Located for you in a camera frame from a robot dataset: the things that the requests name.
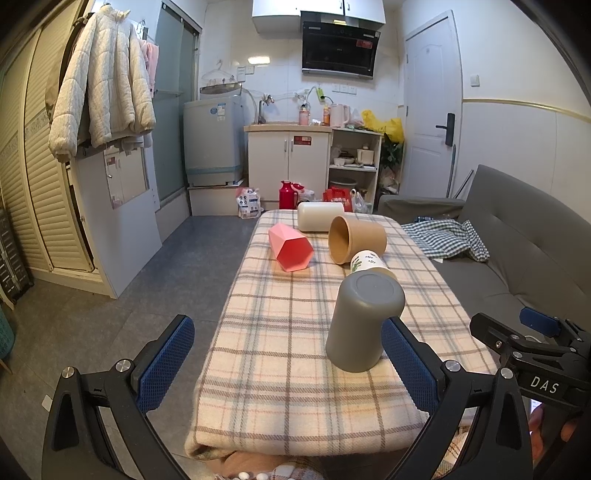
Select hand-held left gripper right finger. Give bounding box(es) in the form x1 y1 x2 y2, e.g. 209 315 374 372
381 318 534 480

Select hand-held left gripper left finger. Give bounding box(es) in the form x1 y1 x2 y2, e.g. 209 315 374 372
41 315 195 480

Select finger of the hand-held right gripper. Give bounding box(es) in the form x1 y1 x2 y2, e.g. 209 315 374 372
469 312 525 367
519 307 591 354

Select grey plastic cup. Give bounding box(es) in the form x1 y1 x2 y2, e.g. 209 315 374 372
325 272 406 372

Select white cup with plant print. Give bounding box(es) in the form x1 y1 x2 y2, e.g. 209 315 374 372
349 250 398 280

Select brown paper cup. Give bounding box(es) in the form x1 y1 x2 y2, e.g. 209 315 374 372
328 215 387 265

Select pink hexagonal cup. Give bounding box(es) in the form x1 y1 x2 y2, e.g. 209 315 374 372
268 223 315 272

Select plain white cup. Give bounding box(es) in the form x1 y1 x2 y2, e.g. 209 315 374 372
297 202 345 232

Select person's right hand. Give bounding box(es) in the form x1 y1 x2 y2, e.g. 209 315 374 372
529 401 583 464

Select grey sofa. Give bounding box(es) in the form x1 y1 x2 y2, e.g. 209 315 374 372
378 164 591 352

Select green checked cloth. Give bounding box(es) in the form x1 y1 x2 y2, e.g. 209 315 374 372
403 219 490 264

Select plaid blanket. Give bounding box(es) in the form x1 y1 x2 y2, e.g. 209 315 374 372
185 209 502 462

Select white panel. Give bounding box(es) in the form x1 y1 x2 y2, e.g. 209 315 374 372
69 138 163 298

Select teal basket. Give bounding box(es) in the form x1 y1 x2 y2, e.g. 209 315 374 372
0 305 16 358

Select white washing machine platform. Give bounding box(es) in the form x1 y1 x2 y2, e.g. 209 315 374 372
187 181 250 217

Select white printed packet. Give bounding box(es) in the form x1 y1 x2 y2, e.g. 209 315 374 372
235 187 264 219

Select black crate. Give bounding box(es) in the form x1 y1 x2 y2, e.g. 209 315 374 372
0 208 33 305

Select green plant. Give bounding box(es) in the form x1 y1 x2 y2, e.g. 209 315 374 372
381 136 404 185

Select red thermos jug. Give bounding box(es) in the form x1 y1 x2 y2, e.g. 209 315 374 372
278 180 305 210

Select white open shelf unit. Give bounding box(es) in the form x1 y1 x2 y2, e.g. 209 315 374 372
329 127 384 214

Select louvred wardrobe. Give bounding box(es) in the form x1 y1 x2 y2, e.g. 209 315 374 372
0 0 98 287

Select yellow plastic bag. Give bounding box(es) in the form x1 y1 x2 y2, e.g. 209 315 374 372
361 109 404 144

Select grey washing machine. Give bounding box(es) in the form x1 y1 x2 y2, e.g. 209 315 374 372
183 83 245 188

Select white sink cabinet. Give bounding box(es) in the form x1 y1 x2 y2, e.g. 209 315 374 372
244 124 333 210

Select glass sliding door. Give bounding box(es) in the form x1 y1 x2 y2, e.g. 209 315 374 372
152 2 202 208

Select white door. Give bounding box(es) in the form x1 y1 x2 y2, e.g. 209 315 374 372
404 10 464 199

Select white quilted jacket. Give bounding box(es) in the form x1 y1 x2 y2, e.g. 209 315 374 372
48 4 157 161

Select white clothes hanger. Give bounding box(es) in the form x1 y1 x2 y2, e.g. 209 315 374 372
201 60 243 87

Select pink garment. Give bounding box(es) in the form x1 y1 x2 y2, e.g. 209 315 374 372
141 39 160 90

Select black range hood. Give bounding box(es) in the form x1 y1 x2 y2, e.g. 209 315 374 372
301 10 383 80

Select broom handles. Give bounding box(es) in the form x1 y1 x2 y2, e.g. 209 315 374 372
445 143 474 199

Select black door lock handle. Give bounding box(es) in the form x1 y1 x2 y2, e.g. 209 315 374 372
435 113 455 146

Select white wall cabinet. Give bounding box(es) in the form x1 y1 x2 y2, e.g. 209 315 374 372
252 0 386 33

